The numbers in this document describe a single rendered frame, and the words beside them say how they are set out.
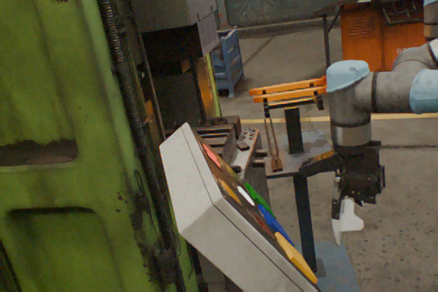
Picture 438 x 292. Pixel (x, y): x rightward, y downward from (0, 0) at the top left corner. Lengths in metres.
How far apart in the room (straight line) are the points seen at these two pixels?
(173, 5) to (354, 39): 3.77
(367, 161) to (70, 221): 0.78
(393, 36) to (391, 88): 3.97
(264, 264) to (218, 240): 0.09
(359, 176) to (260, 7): 8.28
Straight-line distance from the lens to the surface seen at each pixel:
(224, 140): 1.31
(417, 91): 0.78
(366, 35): 4.73
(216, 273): 0.86
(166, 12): 1.12
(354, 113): 0.80
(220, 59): 5.03
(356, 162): 0.87
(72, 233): 1.25
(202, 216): 0.60
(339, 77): 0.78
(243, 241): 0.64
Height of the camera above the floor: 1.49
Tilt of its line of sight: 20 degrees down
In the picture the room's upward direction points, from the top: 11 degrees counter-clockwise
